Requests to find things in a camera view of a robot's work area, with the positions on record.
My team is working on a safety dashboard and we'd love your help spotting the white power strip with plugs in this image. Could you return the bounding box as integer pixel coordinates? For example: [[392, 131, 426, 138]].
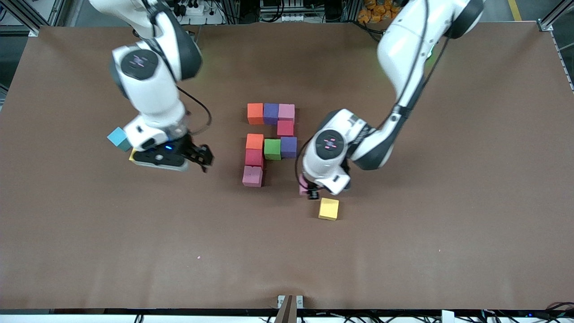
[[173, 0, 225, 25]]

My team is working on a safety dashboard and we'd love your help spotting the purple foam cube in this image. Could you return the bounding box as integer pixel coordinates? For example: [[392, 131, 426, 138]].
[[263, 103, 280, 125], [280, 136, 298, 158]]

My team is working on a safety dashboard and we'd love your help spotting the small metal mount bracket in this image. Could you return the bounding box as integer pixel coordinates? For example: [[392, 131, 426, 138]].
[[277, 295, 304, 309]]

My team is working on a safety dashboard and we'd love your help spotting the light blue foam cube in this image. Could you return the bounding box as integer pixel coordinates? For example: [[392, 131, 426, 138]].
[[107, 127, 133, 152]]

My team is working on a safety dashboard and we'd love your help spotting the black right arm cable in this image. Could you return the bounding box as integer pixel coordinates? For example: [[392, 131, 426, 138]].
[[148, 0, 213, 137]]

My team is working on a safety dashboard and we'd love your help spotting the bag of orange items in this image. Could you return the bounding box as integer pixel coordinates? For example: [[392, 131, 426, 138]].
[[357, 0, 404, 24]]

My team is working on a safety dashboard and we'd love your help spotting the grey electronics unit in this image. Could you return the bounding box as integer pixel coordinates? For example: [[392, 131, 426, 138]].
[[259, 0, 310, 23]]

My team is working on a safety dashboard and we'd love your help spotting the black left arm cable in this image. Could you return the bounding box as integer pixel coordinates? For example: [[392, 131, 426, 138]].
[[294, 0, 451, 191]]

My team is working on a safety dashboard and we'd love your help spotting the brown mount bar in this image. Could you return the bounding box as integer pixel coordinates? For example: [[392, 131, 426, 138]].
[[274, 295, 297, 323]]

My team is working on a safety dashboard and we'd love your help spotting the brown table cover sheet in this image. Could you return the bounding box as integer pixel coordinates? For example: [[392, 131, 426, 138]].
[[0, 22, 574, 310]]

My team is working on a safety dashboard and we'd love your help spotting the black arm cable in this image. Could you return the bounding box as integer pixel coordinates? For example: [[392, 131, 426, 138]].
[[294, 0, 451, 191], [148, 0, 213, 137]]

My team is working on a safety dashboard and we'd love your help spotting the green foam cube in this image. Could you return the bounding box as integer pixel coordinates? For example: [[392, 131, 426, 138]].
[[263, 139, 282, 161]]

